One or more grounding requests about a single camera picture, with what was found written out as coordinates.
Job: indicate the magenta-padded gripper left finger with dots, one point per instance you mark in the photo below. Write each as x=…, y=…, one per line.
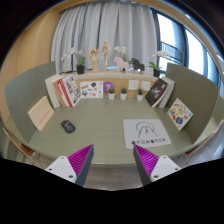
x=63, y=166

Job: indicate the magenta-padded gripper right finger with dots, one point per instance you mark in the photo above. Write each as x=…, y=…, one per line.
x=163, y=166

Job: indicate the black computer mouse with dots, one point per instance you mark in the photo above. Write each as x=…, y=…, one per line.
x=68, y=126

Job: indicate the white mouse pad with drawing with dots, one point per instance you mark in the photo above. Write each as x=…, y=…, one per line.
x=146, y=133

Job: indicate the wooden chair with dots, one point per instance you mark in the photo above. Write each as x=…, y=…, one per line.
x=23, y=148

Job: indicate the colourful sticker card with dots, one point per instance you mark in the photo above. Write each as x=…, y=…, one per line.
x=180, y=114

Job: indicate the beige booklet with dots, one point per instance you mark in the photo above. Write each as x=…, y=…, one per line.
x=40, y=113

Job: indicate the tan book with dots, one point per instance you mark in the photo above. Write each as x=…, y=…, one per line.
x=60, y=95

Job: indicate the small succulent in white pot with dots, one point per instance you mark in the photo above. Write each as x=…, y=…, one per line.
x=140, y=96
x=123, y=95
x=111, y=95

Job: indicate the black book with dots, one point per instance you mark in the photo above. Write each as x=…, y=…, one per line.
x=156, y=92

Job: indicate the red-spined picture book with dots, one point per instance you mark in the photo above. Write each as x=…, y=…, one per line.
x=70, y=89

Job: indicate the thick white book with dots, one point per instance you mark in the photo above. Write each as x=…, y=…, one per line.
x=50, y=90

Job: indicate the white card with stickers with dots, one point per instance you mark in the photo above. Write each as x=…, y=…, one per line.
x=91, y=89

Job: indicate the green desk divider panel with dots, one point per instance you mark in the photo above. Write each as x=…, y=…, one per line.
x=23, y=93
x=196, y=90

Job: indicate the round purple sign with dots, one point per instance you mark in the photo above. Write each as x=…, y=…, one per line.
x=108, y=86

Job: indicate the white orchid in black pot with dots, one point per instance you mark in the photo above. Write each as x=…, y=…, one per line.
x=156, y=72
x=80, y=68

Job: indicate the dark wooden horse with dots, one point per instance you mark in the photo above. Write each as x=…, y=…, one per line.
x=137, y=64

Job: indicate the pink wooden horse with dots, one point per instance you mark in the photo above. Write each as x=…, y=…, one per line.
x=120, y=64

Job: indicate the wooden hand model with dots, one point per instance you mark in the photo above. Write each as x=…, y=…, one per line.
x=94, y=56

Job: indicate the white orchid plant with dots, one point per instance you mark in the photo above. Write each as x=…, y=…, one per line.
x=120, y=50

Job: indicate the dark-framed window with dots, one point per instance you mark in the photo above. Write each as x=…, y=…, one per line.
x=171, y=36

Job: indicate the grey curtain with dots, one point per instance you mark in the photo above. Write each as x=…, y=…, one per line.
x=110, y=23

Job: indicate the white wall socket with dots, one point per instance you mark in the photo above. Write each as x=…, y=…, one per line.
x=146, y=86
x=133, y=84

